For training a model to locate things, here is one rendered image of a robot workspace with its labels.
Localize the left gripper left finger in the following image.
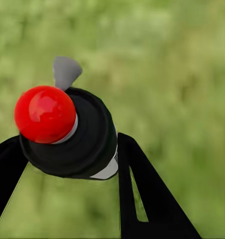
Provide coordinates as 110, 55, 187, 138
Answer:
0, 135, 29, 216

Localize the insectifuge atomizer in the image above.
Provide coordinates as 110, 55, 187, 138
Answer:
14, 56, 118, 181

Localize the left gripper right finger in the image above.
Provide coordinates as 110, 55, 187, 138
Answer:
117, 133, 202, 239

